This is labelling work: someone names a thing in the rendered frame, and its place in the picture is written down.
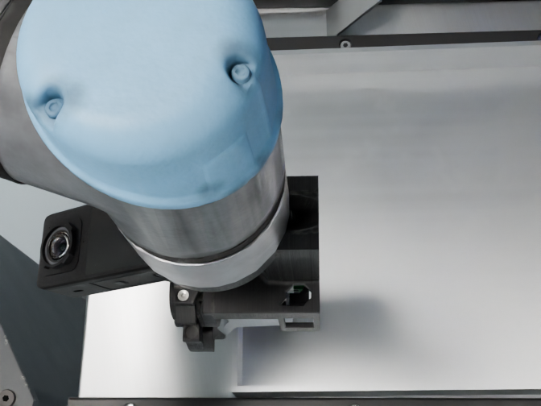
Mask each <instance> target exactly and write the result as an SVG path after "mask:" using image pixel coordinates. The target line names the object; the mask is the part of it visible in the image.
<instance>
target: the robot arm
mask: <svg viewBox="0 0 541 406"><path fill-rule="evenodd" d="M282 119H283V90H282V85H281V80H280V76H279V70H278V68H277V65H276V63H275V59H274V57H273V55H272V53H271V50H270V49H269V47H268V45H267V41H266V34H265V30H264V26H263V23H262V19H261V16H260V14H259V12H258V9H257V7H256V6H255V4H254V1H253V0H0V178H2V179H5V180H9V181H12V182H14V183H16V184H28V185H30V186H33V187H36V188H38V189H42V190H45V191H48V192H50V193H54V194H57V195H60V196H62V197H67V198H69V199H72V200H74V201H79V202H81V203H84V204H86V205H82V206H79V207H76V208H73V209H68V210H65V211H61V212H59V213H53V214H51V215H49V216H47V217H46V218H45V220H44V224H43V237H42V243H41V247H40V258H39V271H38V278H37V286H38V287H39V288H41V289H43V290H47V291H49V292H55V293H58V294H61V295H64V296H69V297H72V298H76V297H80V296H88V295H92V294H98V293H102V292H110V291H114V290H118V289H123V288H131V287H136V286H140V285H144V284H153V283H157V282H162V281H167V282H170V286H169V305H170V311H171V316H172V318H173V320H174V323H175V326H176V327H183V342H186V344H187V346H188V349H189V350H190V351H191V352H214V346H215V339H225V338H226V337H227V335H228V334H229V333H230V332H231V331H232V330H233V329H235V328H237V327H250V326H270V325H279V326H280V329H281V331H320V249H319V181H318V176H287V174H286V168H285V159H284V152H283V138H282V131H281V123H282ZM309 292H310V293H311V298H310V299H309ZM293 318H313V321H314V322H293Z"/></svg>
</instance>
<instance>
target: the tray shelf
mask: <svg viewBox="0 0 541 406"><path fill-rule="evenodd" d="M329 7H330V6H314V7H288V8H262V9H258V12H259V13H279V12H299V11H319V10H327V9H328V8H329ZM531 30H541V0H522V1H496V2H444V3H418V4H391V5H376V7H374V8H373V9H372V10H370V11H369V12H368V13H366V14H365V15H364V16H362V17H361V18H360V19H359V20H357V21H356V22H355V23H354V24H352V25H351V26H350V27H348V28H347V29H346V30H344V31H343V32H342V33H340V34H339V35H389V34H418V33H446V32H475V31H531ZM169 286H170V282H167V281H162V282H157V283H153V284H144V285H140V286H136V287H131V288H123V289H118V290H114V291H110V292H102V293H98V294H92V295H88V296H87V298H86V307H85V325H84V335H83V344H82V354H81V372H80V381H79V391H78V397H201V398H237V397H236V396H235V395H234V394H233V393H232V392H231V379H232V331H231V332H230V333H229V334H228V335H227V337H226V338H225V339H215V346H214V352H191V351H190V350H189V349H188V346H187V344H186V342H183V327H176V326H175V323H174V320H173V318H172V316H171V311H170V305H169ZM240 398H541V395H481V396H321V397H240Z"/></svg>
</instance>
